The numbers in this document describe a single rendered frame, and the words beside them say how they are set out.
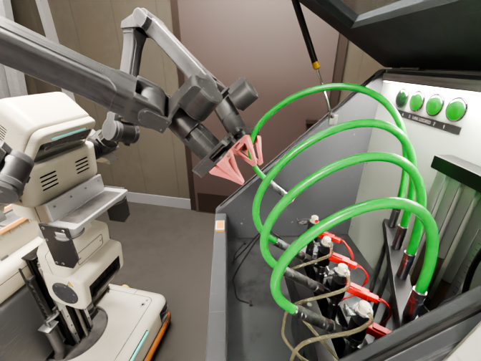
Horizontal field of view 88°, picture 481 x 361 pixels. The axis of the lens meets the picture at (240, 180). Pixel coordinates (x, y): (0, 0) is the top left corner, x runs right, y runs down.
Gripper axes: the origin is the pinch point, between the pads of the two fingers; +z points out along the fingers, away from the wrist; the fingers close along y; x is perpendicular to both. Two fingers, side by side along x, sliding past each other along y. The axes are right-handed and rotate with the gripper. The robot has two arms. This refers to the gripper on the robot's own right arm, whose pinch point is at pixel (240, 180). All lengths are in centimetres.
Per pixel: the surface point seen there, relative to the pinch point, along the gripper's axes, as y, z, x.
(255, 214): 1.1, 5.5, -8.1
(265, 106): -16, 0, 164
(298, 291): -7.5, 28.5, -5.1
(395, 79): 39, 13, 31
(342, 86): 27.5, 0.8, 10.9
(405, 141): 28.9, 13.3, -1.6
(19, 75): -146, -164, 139
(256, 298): -25.7, 31.5, 3.0
